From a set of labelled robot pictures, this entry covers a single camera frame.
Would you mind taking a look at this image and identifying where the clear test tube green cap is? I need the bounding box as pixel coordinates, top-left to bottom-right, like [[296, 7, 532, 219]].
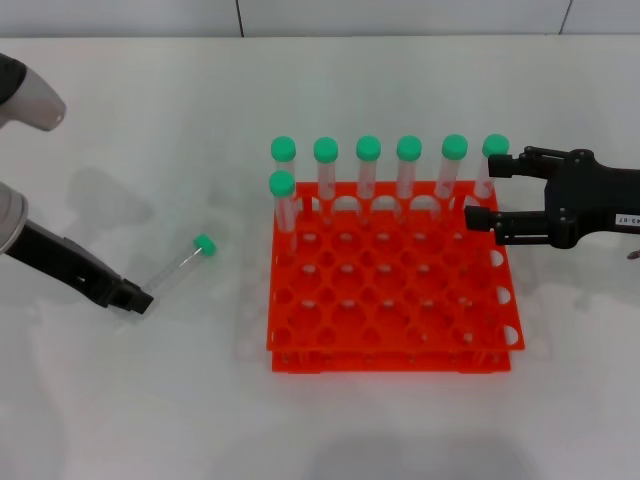
[[396, 135, 423, 221], [469, 133, 511, 216], [143, 232, 218, 295], [313, 136, 340, 226], [270, 135, 300, 201], [434, 133, 469, 219], [355, 135, 383, 224], [268, 170, 299, 256]]

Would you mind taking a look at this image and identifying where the orange test tube rack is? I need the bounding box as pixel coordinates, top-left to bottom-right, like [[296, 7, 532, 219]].
[[264, 180, 527, 375]]

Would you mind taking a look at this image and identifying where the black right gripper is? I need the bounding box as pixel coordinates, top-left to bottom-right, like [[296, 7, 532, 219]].
[[464, 145, 640, 250]]

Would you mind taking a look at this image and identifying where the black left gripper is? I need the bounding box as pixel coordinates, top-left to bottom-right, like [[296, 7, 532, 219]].
[[9, 218, 155, 317]]

